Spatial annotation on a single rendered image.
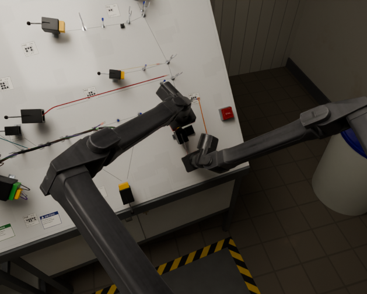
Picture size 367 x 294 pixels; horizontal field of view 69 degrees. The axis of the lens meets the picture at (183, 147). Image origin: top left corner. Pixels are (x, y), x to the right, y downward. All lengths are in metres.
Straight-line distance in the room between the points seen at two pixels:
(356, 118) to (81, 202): 0.62
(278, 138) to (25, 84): 0.95
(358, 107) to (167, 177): 0.80
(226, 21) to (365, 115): 2.42
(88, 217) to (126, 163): 0.74
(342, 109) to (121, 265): 0.60
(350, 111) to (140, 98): 0.79
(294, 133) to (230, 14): 2.33
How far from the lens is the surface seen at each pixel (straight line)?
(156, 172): 1.21
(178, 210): 1.49
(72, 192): 0.48
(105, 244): 0.46
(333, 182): 2.21
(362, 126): 0.74
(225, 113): 1.25
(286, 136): 0.80
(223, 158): 0.89
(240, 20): 3.08
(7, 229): 1.32
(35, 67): 1.23
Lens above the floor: 1.94
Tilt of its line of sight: 50 degrees down
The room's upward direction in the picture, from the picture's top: 3 degrees counter-clockwise
